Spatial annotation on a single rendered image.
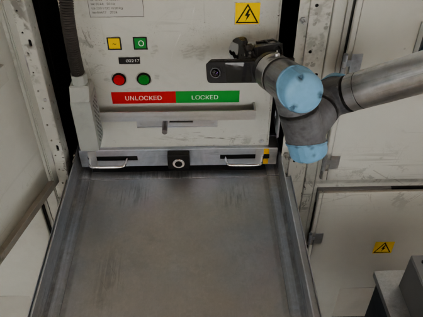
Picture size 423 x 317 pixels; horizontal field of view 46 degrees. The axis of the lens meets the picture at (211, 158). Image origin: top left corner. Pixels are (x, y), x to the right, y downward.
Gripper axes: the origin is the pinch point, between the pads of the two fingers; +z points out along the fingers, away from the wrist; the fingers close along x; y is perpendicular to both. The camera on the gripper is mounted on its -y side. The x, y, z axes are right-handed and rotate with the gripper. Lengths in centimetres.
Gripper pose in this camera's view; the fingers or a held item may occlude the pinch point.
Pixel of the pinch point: (230, 50)
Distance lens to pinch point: 118.1
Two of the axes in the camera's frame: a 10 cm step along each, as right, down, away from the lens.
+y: 9.6, -1.9, 2.2
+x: -0.8, -8.9, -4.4
